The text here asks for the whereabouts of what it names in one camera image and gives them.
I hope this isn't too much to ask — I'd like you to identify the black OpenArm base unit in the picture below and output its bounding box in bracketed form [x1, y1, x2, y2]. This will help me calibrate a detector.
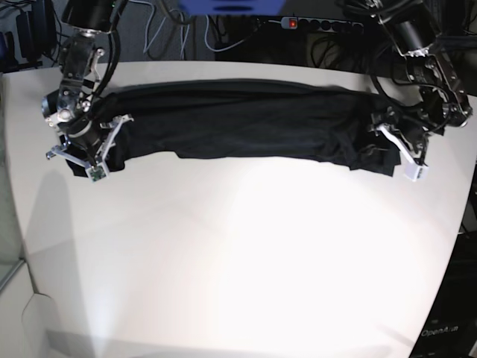
[410, 232, 476, 357]

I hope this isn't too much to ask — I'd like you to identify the grey cable bundle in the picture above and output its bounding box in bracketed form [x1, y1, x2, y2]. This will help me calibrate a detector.
[143, 3, 262, 60]

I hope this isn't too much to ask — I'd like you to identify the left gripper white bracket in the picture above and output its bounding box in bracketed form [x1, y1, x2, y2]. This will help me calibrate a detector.
[367, 122, 429, 182]

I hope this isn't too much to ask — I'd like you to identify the black power brick on floor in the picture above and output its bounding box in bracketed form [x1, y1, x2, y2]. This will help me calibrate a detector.
[16, 0, 57, 61]

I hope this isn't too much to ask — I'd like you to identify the white power strip red switch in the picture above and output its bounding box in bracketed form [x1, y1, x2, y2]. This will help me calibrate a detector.
[279, 16, 364, 35]

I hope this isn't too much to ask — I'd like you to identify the blue box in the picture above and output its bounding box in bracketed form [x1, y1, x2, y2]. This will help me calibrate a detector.
[178, 0, 285, 16]

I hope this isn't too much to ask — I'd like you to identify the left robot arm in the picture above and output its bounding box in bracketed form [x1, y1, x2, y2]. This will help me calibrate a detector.
[337, 1, 473, 181]

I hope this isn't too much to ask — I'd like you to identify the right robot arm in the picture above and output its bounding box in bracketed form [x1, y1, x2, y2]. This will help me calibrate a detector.
[42, 1, 133, 183]

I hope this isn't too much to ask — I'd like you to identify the black long-sleeve T-shirt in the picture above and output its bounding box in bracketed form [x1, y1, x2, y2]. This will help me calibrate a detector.
[65, 77, 403, 179]

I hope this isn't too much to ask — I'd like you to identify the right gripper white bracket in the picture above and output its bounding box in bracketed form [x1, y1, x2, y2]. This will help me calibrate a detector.
[45, 114, 133, 183]

